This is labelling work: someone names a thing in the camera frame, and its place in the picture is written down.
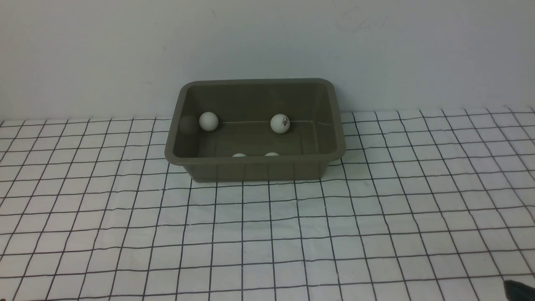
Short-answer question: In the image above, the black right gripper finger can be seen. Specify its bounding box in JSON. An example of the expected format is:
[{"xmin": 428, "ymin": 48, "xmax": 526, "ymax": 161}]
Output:
[{"xmin": 503, "ymin": 280, "xmax": 535, "ymax": 301}]

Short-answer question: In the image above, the white ping-pong ball dark logo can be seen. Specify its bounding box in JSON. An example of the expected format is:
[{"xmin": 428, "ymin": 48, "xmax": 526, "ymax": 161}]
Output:
[{"xmin": 270, "ymin": 114, "xmax": 290, "ymax": 134}]

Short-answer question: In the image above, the white grid-pattern tablecloth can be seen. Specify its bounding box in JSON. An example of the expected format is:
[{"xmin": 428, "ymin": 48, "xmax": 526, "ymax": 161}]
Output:
[{"xmin": 0, "ymin": 108, "xmax": 535, "ymax": 301}]

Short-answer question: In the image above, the olive plastic storage bin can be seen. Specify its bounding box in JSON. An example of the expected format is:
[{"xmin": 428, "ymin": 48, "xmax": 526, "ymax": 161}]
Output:
[{"xmin": 165, "ymin": 78, "xmax": 346, "ymax": 182}]

